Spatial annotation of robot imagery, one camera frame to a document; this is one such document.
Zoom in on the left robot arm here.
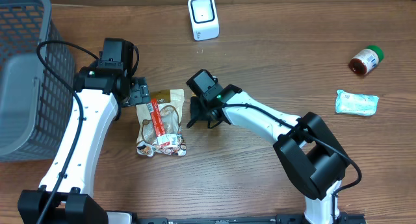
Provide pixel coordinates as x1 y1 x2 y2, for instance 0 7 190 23
18 67 150 223

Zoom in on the beige dried food bag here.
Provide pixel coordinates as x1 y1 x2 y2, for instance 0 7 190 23
136 89 187 156

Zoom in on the white barcode scanner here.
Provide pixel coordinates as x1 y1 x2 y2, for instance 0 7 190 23
188 0 220 41

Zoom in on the grey plastic mesh basket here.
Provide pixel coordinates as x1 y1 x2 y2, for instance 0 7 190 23
1 0 75 162

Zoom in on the green white round container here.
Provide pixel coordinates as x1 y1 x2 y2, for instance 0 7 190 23
348 45 384 76

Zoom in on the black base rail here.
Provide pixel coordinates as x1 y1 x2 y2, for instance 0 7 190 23
107 210 367 224

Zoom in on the red snack stick pack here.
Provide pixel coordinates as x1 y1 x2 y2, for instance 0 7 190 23
146 99 170 148

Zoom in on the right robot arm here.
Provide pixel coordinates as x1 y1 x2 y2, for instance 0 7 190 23
187 83 353 223

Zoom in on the teal wet wipes packet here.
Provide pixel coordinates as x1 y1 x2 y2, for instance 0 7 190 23
335 90 379 116

